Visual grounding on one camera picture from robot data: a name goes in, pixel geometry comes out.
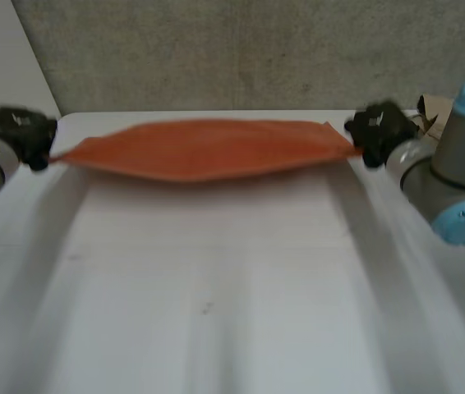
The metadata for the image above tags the coral towel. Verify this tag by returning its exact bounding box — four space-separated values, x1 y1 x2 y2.
48 118 363 183

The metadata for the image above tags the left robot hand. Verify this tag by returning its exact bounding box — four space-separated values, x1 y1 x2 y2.
0 105 58 172

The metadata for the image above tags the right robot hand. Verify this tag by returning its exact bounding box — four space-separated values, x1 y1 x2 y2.
343 99 418 169

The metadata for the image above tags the brown cloth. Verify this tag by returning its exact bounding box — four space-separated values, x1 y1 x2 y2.
416 94 456 143

